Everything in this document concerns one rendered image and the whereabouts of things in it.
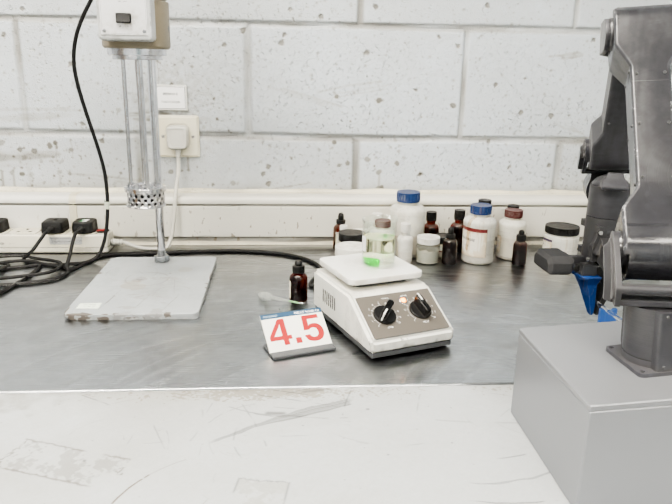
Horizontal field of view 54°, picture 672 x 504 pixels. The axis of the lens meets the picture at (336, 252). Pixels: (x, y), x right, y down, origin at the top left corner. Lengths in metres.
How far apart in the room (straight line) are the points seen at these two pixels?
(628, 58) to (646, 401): 0.36
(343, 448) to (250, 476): 0.10
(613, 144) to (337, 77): 0.62
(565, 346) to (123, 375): 0.52
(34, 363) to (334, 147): 0.77
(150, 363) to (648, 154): 0.63
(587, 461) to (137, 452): 0.43
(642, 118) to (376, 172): 0.79
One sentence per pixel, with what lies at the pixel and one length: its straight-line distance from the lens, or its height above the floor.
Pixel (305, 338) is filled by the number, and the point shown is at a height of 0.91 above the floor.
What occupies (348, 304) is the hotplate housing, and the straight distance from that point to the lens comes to 0.92.
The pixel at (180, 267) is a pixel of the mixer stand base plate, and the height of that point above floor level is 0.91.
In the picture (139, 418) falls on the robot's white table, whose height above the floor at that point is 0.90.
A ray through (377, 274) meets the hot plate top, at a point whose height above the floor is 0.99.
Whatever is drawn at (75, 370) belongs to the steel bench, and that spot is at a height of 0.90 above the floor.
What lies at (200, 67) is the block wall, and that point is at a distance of 1.41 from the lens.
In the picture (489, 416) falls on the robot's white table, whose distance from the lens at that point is 0.78.
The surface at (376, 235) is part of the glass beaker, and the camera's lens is 0.95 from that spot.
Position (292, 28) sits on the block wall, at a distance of 1.41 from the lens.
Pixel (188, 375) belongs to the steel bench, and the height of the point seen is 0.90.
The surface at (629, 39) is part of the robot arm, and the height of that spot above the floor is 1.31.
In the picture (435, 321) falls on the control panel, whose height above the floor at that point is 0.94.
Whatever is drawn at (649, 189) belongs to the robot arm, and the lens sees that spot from 0.70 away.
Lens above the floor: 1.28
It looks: 16 degrees down
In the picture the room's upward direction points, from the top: 1 degrees clockwise
